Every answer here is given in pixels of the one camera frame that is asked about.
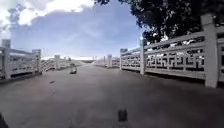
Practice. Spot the large dark tree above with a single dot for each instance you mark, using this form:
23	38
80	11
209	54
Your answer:
173	15

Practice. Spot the small dark object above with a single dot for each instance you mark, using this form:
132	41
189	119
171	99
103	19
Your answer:
122	115

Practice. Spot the small delivery robot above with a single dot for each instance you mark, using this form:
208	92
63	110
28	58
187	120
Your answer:
73	69

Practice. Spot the grey concrete path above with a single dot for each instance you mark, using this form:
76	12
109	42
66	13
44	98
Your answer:
100	96

